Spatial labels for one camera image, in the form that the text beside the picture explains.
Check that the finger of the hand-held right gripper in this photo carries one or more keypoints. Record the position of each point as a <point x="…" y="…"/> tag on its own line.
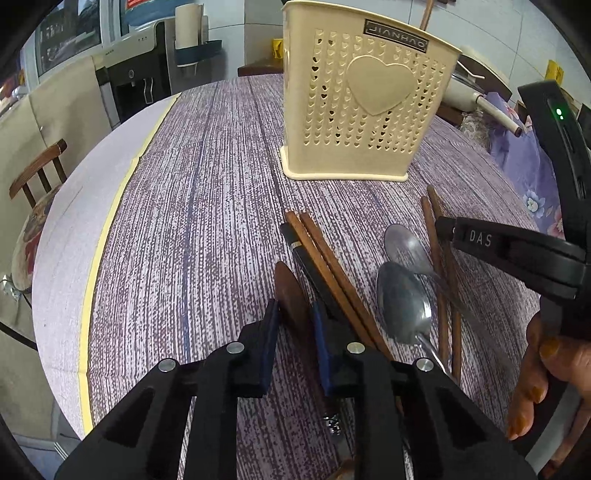
<point x="485" y="240"/>

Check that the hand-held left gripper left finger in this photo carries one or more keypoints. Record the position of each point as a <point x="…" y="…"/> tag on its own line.
<point x="271" y="341"/>

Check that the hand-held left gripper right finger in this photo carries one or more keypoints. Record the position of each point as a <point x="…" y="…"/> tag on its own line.
<point x="324" y="355"/>

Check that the wooden chopstick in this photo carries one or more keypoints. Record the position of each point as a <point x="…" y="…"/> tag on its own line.
<point x="318" y="258"/>
<point x="427" y="14"/>
<point x="429" y="221"/>
<point x="455" y="295"/>
<point x="337" y="263"/>

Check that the small metal spoon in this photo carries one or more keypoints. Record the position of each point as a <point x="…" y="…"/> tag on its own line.
<point x="408" y="249"/>

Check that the large metal spoon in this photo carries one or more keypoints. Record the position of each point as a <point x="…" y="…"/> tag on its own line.
<point x="401" y="304"/>

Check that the beige perforated utensil holder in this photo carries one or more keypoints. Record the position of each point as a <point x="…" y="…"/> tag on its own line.
<point x="323" y="138"/>

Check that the person's right hand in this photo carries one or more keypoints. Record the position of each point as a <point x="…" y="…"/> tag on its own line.
<point x="538" y="355"/>

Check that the purple floral bedsheet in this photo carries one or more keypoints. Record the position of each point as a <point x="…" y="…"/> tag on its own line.
<point x="521" y="161"/>

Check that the yellow packet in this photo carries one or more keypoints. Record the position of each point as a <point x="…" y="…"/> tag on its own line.
<point x="555" y="71"/>
<point x="277" y="48"/>

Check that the paisley patterned cloth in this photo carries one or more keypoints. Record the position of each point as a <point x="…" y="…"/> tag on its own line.
<point x="475" y="129"/>

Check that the purple striped tablecloth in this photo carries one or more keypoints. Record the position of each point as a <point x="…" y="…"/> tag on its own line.
<point x="207" y="207"/>

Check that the dark wooden side table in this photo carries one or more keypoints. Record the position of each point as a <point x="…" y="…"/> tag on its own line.
<point x="258" y="68"/>

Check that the water dispenser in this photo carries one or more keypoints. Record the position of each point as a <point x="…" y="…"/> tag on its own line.
<point x="134" y="87"/>

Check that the wooden chair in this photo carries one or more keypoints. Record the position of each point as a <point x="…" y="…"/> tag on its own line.
<point x="39" y="159"/>

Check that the blue plastic rack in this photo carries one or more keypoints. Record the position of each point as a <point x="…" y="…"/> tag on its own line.
<point x="203" y="51"/>

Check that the beige furniture cover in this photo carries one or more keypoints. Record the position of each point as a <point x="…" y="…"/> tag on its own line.
<point x="69" y="106"/>

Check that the beige paper roll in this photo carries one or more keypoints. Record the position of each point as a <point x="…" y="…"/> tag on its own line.
<point x="189" y="25"/>

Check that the blue water bottle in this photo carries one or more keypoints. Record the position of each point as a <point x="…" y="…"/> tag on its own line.
<point x="143" y="8"/>

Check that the glass cabinet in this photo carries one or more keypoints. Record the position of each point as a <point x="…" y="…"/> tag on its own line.
<point x="69" y="32"/>

